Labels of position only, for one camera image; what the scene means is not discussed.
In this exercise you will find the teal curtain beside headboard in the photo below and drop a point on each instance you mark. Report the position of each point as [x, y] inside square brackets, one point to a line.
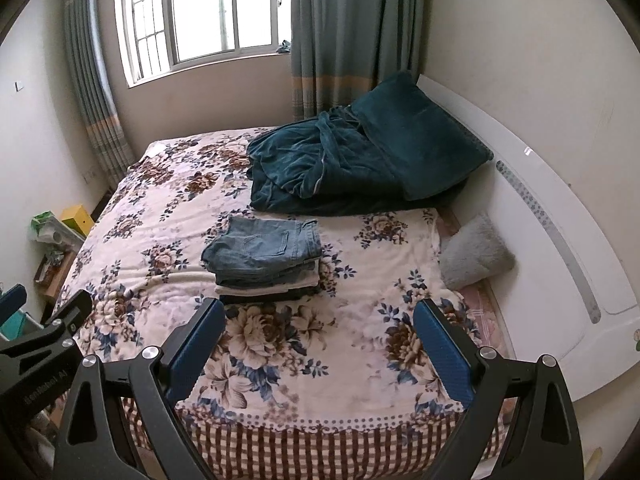
[345, 35]

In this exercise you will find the wooden nightstand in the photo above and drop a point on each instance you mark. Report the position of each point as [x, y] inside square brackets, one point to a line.
[55, 275]

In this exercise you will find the pink mattress sheet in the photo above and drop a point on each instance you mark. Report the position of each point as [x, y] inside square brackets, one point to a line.
[482, 310]

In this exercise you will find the white headboard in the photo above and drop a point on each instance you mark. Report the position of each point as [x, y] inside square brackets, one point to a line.
[550, 260]

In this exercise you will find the small cloth on windowsill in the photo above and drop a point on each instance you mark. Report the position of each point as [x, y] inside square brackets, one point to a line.
[284, 47]

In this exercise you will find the yellow box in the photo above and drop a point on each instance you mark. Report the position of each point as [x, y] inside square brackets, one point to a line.
[77, 220]

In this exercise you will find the folded light blue pants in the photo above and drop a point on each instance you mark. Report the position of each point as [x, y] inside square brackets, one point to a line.
[280, 272]

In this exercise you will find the teal pillow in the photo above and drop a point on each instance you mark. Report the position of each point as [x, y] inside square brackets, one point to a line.
[425, 135]

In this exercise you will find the floral blanket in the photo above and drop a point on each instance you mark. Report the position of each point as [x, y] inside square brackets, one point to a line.
[350, 310]

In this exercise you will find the teal storage box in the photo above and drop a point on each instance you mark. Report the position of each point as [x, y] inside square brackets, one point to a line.
[14, 327]

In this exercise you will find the checked bed sheet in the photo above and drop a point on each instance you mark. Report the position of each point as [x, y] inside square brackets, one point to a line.
[300, 450]

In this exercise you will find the blue jeans pants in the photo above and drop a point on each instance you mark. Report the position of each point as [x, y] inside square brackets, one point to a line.
[260, 247]

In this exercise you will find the window with white frame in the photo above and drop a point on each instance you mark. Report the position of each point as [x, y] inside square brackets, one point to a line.
[200, 10]

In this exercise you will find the folded dark pants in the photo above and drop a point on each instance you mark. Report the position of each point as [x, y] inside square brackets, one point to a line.
[270, 298]

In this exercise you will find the teal curtain beside wall socket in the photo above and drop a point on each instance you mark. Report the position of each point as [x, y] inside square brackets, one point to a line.
[95, 85]

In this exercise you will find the grey fluffy pillow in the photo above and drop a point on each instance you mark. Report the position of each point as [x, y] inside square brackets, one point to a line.
[472, 257]

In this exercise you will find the teal velvet blanket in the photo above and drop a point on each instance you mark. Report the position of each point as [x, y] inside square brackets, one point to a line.
[300, 170]

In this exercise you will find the green and white bag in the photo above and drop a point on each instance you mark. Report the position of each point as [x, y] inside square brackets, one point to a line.
[50, 230]

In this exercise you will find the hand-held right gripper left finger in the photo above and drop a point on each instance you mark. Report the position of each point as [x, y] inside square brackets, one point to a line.
[197, 342]

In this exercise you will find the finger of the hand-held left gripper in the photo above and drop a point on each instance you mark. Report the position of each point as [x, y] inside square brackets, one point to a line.
[70, 312]
[10, 305]

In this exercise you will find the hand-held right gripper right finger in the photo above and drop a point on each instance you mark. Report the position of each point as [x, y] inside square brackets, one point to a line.
[445, 350]

